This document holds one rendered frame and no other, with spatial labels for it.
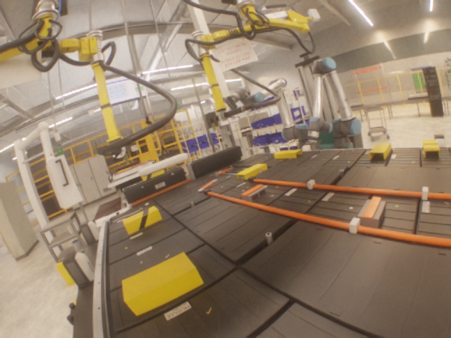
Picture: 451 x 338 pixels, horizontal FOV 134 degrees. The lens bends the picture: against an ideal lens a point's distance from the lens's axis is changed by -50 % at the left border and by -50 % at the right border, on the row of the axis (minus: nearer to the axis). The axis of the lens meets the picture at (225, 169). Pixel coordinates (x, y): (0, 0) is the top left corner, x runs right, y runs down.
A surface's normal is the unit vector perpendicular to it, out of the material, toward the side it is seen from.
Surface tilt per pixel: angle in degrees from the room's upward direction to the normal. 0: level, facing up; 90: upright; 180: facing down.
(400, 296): 0
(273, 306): 0
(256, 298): 0
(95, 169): 90
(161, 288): 90
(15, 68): 90
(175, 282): 90
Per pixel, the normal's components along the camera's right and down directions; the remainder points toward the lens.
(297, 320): -0.29, -0.94
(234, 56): -0.02, 0.22
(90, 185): 0.54, 0.02
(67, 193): 0.82, -0.13
